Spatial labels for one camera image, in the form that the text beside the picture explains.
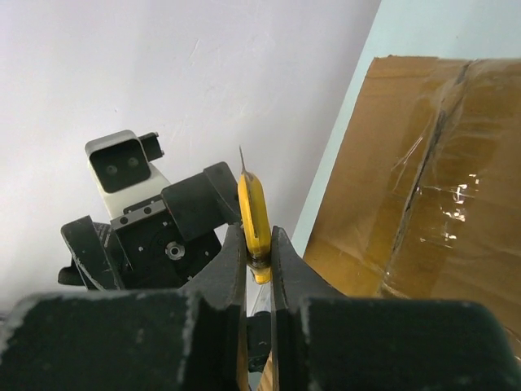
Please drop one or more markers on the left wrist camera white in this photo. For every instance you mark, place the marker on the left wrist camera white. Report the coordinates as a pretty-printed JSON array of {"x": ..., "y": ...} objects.
[{"x": 121, "y": 165}]

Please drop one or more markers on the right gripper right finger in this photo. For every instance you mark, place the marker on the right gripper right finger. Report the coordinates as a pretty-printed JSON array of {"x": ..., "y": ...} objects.
[{"x": 324, "y": 340}]

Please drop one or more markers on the brown cardboard express box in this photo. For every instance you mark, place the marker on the brown cardboard express box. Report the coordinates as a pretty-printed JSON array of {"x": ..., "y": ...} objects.
[{"x": 423, "y": 202}]

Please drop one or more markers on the yellow utility knife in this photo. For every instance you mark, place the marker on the yellow utility knife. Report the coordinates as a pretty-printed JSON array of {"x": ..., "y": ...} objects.
[{"x": 256, "y": 227}]

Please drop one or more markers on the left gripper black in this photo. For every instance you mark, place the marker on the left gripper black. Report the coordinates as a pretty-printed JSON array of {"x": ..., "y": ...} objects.
[{"x": 157, "y": 244}]

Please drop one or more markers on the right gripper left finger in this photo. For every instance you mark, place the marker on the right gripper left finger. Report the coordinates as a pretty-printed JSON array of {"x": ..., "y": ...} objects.
[{"x": 191, "y": 338}]

